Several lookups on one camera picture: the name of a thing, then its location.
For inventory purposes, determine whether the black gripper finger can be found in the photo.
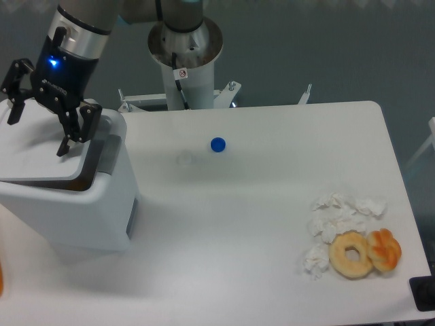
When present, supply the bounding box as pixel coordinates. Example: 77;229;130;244
1;58;34;125
56;101;102;157

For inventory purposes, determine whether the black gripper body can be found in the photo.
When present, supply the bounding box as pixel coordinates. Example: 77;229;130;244
30;26;99;117

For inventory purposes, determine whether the white trash can lid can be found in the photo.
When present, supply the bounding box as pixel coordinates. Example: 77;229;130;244
1;99;90;181

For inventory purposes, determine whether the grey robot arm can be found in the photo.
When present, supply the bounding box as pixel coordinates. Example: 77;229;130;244
1;1;210;157

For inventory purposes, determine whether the orange item inside trash can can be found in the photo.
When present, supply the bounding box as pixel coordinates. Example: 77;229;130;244
65;179;92;192

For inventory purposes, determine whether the white trash can body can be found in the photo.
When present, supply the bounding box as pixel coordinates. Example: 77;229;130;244
1;109;140;251

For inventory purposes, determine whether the clear plastic cap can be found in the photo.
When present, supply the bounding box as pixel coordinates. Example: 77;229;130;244
176;150;196;166

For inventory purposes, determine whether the blue bottle cap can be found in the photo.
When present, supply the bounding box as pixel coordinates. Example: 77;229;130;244
210;137;226;153

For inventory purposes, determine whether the orange object at left edge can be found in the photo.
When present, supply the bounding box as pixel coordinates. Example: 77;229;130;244
0;263;5;297

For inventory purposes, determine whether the large crumpled white tissue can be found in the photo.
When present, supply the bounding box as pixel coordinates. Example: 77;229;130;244
308;192;387;244

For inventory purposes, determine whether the small crumpled white tissue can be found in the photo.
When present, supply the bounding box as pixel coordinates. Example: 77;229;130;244
303;244;330;280

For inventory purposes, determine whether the orange glazed twisted bread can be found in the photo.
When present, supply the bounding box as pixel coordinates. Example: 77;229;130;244
366;228;402;272

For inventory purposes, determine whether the black device at table corner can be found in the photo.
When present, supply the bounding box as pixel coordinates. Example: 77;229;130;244
409;276;434;312

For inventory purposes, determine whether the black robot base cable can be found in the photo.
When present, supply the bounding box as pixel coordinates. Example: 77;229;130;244
171;51;190;110

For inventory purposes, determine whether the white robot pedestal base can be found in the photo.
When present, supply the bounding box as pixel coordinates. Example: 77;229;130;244
118;17;241;112

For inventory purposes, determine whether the white table bracket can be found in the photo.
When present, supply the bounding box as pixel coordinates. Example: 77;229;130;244
298;84;312;105

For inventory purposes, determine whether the plain ring donut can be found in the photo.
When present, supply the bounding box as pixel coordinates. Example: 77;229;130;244
328;232;373;279

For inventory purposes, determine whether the white frame at right edge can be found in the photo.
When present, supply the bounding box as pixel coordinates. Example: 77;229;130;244
404;117;434;181

